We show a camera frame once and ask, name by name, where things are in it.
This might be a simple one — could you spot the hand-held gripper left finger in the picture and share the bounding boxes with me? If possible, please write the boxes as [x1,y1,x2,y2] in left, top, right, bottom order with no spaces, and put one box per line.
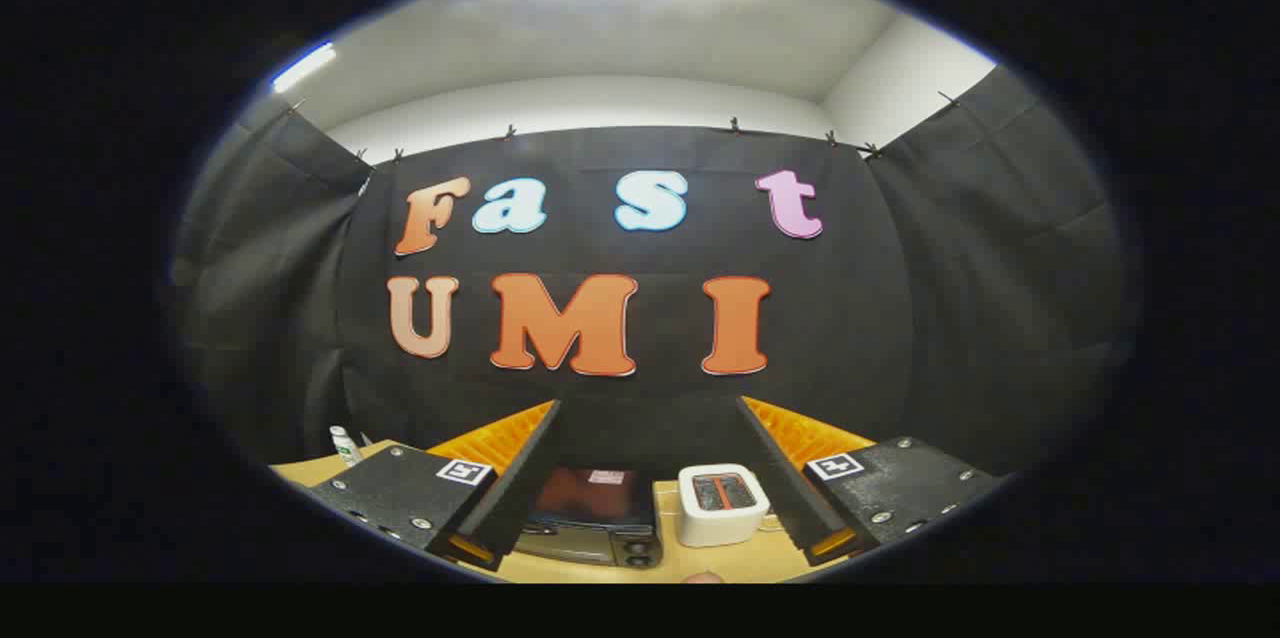
[305,400,563,574]

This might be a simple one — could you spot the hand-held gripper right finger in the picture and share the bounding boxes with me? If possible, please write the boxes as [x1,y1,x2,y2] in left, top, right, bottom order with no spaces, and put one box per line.
[737,396,1006,569]

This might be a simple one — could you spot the black toaster oven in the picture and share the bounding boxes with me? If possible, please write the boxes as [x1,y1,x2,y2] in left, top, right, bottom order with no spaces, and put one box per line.
[515,466,664,569]

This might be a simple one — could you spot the white pop-up toaster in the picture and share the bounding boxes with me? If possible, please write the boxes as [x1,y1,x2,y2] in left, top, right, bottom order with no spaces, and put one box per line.
[678,463,771,547]

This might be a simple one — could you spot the ceiling light panel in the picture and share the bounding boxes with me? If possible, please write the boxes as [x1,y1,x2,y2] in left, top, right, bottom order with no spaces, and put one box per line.
[271,42,337,93]

